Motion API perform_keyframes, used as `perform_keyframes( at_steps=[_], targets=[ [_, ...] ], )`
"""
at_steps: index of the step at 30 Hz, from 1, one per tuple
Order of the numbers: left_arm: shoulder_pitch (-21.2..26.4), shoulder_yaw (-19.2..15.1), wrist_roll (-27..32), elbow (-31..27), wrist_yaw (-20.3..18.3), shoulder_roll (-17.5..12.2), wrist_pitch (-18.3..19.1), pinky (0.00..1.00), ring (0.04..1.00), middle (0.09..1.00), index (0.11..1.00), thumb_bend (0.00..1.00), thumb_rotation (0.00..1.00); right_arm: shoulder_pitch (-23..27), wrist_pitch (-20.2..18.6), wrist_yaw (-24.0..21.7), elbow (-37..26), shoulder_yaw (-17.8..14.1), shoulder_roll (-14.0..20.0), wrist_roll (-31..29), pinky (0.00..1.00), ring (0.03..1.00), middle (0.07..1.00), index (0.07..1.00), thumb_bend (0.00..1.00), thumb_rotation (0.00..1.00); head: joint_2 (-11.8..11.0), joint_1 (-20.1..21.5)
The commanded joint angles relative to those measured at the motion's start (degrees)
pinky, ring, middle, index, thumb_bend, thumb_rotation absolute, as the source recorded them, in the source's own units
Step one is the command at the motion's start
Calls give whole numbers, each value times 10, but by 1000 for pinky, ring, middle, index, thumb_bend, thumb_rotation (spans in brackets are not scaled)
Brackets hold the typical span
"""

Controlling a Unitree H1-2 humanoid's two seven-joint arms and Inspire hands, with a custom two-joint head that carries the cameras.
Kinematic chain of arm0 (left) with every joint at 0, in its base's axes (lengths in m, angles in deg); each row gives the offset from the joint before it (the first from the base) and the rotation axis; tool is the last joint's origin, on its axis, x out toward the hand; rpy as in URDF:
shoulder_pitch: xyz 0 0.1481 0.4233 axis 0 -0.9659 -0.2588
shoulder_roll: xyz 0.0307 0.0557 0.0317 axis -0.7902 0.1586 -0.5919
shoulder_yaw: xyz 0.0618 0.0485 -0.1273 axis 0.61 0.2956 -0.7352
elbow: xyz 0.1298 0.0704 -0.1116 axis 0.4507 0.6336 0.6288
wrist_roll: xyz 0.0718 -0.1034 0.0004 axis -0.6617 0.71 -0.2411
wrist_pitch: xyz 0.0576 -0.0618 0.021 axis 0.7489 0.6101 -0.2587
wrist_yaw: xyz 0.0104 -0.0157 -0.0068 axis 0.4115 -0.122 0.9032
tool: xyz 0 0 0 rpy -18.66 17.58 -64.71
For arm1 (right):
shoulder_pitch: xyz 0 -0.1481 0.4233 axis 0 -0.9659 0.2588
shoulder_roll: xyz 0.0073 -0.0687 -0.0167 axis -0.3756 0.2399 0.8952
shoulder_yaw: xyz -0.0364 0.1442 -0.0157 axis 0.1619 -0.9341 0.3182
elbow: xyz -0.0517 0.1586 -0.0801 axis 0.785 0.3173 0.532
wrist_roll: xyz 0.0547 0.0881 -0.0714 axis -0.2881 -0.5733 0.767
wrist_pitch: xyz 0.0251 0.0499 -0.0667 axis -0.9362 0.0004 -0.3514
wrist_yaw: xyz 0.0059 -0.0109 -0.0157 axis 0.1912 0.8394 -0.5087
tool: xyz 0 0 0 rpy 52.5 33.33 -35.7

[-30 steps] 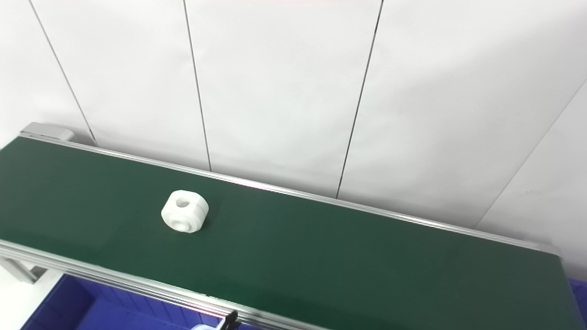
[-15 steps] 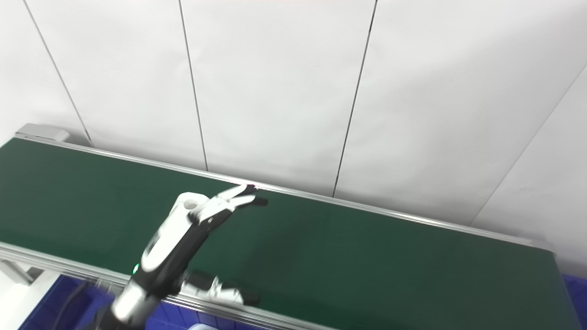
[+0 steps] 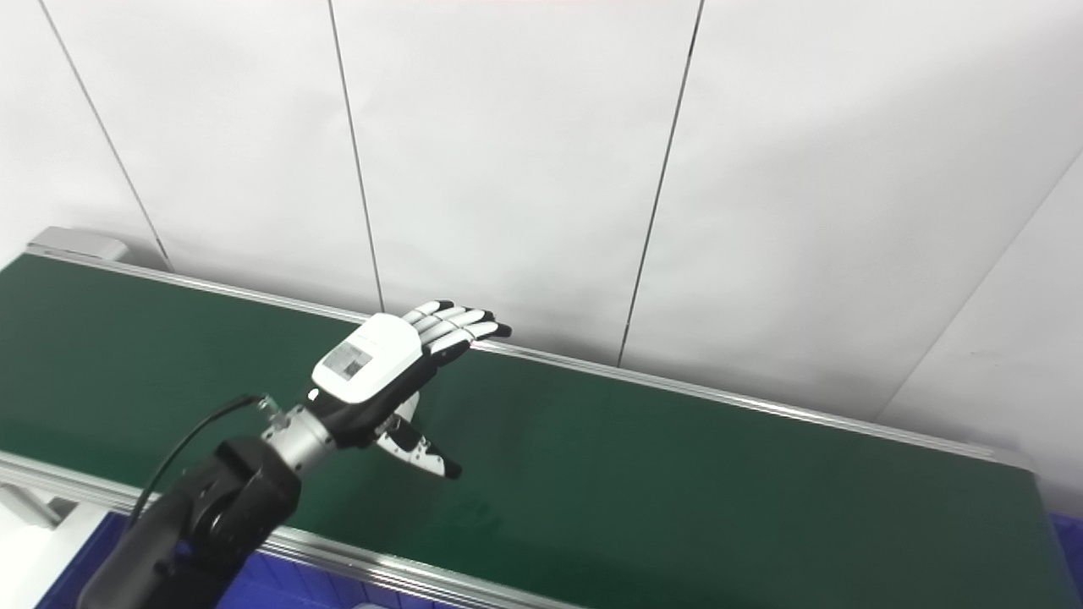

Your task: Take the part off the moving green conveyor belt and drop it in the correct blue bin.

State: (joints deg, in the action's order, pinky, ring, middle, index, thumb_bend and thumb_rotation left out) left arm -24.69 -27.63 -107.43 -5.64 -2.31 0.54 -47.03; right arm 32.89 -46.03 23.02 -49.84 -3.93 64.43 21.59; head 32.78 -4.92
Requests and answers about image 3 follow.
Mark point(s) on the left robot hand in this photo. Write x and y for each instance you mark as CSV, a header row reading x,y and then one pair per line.
x,y
372,364

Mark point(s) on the white cylindrical part with hole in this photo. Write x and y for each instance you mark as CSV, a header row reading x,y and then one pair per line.
x,y
407,408

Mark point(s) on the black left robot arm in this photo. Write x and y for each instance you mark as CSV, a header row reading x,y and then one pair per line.
x,y
220,507

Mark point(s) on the blue plastic bin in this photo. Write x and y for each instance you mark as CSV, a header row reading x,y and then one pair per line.
x,y
288,584
1068,550

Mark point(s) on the green conveyor belt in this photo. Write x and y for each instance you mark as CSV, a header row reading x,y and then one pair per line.
x,y
677,474

